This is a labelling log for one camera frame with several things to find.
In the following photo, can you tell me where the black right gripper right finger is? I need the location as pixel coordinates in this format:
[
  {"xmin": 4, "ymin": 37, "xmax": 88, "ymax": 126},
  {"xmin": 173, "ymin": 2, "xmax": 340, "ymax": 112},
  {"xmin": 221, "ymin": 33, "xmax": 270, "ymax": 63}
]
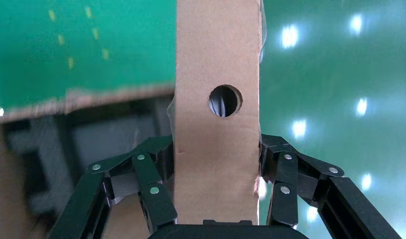
[{"xmin": 259, "ymin": 133, "xmax": 403, "ymax": 239}]

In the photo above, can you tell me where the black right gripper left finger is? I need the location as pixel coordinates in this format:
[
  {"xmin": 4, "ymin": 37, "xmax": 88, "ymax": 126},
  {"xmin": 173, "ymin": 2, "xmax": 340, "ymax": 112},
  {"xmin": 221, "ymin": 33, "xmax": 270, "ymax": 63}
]
[{"xmin": 49, "ymin": 135, "xmax": 178, "ymax": 239}]

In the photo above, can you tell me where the small cardboard box with hole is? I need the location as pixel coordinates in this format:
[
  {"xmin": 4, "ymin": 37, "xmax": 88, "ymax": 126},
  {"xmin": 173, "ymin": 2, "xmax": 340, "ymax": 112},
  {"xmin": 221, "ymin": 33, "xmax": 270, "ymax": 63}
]
[{"xmin": 171, "ymin": 0, "xmax": 266, "ymax": 227}]

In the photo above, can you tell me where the large open cardboard carton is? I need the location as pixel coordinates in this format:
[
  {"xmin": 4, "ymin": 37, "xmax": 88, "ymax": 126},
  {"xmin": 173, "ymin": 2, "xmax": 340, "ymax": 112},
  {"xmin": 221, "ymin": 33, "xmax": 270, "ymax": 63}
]
[{"xmin": 0, "ymin": 82, "xmax": 176, "ymax": 239}]

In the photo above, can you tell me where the grey blue block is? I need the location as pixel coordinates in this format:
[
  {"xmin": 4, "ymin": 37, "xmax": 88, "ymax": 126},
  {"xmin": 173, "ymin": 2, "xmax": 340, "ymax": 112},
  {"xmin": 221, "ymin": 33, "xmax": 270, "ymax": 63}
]
[{"xmin": 70, "ymin": 123, "xmax": 172, "ymax": 199}]

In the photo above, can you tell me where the green tablecloth with clips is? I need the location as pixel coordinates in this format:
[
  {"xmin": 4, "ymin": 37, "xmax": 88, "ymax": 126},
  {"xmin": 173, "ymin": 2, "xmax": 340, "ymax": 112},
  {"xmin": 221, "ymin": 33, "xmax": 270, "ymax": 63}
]
[{"xmin": 0, "ymin": 0, "xmax": 177, "ymax": 111}]

